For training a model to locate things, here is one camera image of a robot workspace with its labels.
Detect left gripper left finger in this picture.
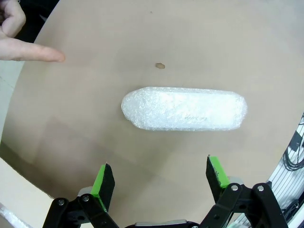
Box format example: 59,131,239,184
44,163,121,228

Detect open cardboard box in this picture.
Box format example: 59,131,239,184
0,155,61,228

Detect black hanging cables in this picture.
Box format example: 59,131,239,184
280,113,304,173

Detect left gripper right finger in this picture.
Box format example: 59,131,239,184
200,155,290,228

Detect person's right hand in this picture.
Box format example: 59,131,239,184
0,0,66,63

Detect person in black hoodie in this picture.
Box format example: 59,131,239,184
18,0,61,45

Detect bubble-wrapped white clock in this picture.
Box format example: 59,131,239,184
121,86,248,132

